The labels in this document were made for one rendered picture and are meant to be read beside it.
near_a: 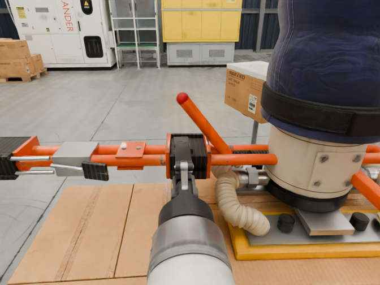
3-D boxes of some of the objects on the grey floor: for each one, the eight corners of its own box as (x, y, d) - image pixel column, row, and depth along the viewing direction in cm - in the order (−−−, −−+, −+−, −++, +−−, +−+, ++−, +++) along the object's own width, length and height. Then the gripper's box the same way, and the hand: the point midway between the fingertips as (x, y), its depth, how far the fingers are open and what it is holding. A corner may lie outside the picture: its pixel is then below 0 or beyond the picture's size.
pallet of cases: (48, 73, 675) (38, 37, 633) (29, 82, 584) (16, 41, 542) (2, 73, 668) (-11, 38, 626) (-25, 83, 577) (-41, 42, 535)
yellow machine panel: (230, 62, 832) (237, -26, 717) (236, 67, 751) (245, -31, 637) (164, 63, 820) (160, -27, 705) (163, 68, 739) (159, -32, 625)
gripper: (152, 185, 27) (160, 109, 48) (160, 281, 34) (165, 180, 55) (220, 182, 27) (199, 109, 48) (214, 278, 35) (198, 179, 56)
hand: (181, 155), depth 49 cm, fingers closed on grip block, 4 cm apart
